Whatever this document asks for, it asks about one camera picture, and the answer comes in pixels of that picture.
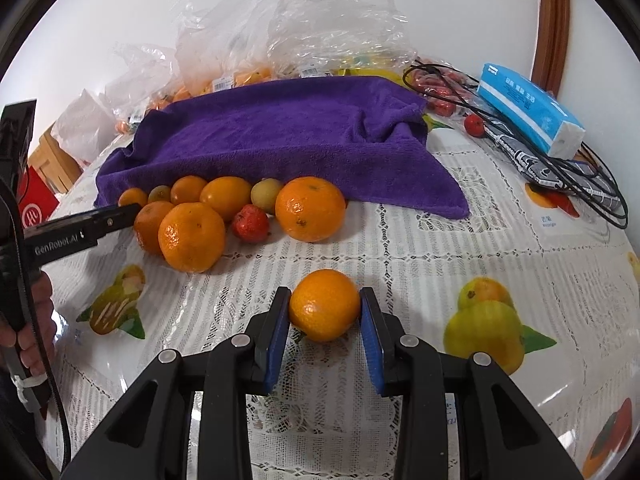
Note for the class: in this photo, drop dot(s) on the bag of red fruits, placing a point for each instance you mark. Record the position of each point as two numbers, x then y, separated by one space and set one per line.
443 89

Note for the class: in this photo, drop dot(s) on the brown wooden door frame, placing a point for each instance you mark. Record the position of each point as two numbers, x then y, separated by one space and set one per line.
551 47

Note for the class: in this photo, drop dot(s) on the white plastic bag left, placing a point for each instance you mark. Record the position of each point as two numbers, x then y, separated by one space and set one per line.
84 129

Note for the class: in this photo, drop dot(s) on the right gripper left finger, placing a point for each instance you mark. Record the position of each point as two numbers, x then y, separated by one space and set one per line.
146 433

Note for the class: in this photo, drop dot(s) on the clear plastic bags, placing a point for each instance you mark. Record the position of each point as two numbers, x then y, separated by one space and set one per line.
295 38

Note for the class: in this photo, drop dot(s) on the small greenish fruit left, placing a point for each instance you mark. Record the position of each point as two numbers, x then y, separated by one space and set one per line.
161 193

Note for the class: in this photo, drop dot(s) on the wooden furniture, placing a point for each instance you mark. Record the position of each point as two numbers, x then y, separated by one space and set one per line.
58 170

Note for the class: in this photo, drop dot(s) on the green-yellow small fruit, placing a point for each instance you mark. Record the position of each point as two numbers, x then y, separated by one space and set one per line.
264 194

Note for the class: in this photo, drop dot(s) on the orange behind front orange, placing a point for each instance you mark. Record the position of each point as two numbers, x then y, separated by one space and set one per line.
147 224

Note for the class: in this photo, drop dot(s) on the red box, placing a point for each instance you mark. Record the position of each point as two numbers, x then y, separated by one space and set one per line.
36 202

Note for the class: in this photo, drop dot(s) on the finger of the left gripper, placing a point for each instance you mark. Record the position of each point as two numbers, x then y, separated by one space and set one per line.
62 237

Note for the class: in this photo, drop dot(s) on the small red fruit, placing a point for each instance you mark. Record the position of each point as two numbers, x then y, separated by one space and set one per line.
474 126

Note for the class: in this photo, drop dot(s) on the large orange near towel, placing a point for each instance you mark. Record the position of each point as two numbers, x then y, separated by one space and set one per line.
310 209

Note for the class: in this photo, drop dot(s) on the blue white tissue box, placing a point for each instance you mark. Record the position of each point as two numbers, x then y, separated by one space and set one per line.
542 119

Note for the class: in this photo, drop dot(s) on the bag of oranges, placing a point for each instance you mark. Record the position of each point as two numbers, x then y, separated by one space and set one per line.
177 91

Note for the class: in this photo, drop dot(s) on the purple towel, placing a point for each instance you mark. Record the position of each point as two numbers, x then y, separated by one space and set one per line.
366 135

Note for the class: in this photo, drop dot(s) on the patterned pouch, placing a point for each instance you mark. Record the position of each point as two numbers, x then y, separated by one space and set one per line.
568 176

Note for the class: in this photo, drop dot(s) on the small far-left orange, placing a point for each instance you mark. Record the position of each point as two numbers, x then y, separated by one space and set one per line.
133 196

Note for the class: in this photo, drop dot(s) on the small orange under towel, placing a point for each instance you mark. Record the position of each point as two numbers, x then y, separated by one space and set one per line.
187 190

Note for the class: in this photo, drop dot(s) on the large front orange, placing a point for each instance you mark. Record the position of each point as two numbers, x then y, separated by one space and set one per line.
192 237

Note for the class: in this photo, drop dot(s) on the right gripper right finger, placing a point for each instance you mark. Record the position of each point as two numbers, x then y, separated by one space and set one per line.
500 434

